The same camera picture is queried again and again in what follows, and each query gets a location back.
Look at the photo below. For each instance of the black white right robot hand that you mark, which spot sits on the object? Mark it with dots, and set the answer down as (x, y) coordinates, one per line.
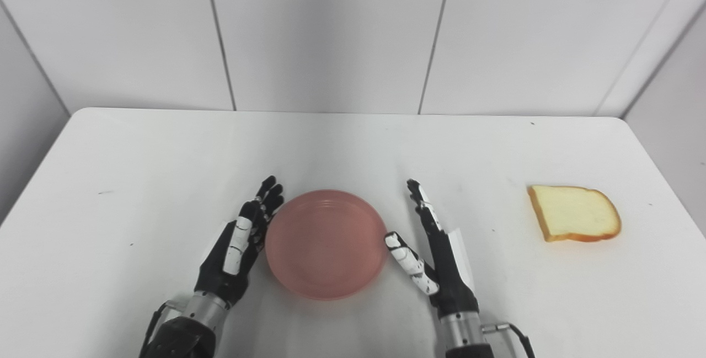
(449, 281)

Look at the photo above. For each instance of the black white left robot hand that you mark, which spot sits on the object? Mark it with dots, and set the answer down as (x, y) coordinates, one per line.
(218, 275)

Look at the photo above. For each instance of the pink round plate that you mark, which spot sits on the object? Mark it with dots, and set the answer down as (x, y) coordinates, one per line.
(325, 245)

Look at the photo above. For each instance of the slice of white bread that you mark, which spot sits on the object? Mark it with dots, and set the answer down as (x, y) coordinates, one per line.
(576, 212)

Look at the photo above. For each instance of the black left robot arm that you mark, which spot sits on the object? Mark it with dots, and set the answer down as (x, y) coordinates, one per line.
(190, 330)

